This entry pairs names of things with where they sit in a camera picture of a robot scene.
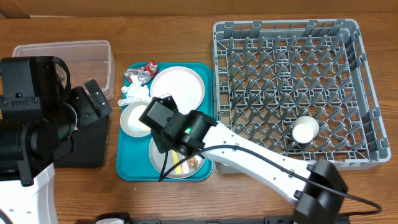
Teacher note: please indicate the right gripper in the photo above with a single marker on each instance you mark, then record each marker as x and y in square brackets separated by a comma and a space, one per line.
[160, 130]

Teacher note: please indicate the pink round plate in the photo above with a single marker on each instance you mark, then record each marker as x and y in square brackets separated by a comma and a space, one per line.
[182, 83]

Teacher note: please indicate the grey round plate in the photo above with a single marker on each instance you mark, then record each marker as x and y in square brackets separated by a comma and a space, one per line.
[157, 160]

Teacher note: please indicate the brown food scrap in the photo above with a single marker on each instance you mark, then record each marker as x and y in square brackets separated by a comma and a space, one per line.
[193, 162]

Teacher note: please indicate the yellow plastic spoon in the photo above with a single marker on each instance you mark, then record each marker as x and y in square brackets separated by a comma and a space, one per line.
[178, 170]

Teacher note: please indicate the white cup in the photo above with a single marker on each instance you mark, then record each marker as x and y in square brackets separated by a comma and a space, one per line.
[305, 129]

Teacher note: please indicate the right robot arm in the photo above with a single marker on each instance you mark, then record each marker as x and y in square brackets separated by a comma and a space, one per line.
[316, 190]

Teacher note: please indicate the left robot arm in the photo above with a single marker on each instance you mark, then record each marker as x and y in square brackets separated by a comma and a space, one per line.
[46, 123]

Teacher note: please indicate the grey dishwasher rack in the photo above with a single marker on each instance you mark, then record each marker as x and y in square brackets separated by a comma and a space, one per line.
[266, 74]

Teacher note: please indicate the white rice heap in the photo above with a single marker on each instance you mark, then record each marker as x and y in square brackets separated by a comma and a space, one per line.
[133, 119]

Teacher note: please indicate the grey bowl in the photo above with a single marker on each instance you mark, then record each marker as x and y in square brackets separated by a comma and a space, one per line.
[124, 118]

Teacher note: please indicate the crumpled white napkin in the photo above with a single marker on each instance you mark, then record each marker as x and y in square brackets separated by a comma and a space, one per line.
[134, 93]

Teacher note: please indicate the silver red foil wrapper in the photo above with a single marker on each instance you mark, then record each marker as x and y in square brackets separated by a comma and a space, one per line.
[142, 75]

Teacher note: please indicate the teal serving tray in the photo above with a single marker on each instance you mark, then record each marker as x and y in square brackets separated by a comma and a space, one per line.
[133, 161]

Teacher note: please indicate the black plastic tray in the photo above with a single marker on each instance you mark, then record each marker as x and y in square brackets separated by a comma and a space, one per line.
[86, 147]

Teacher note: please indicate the clear plastic bin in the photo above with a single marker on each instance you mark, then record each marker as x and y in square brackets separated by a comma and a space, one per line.
[86, 60]

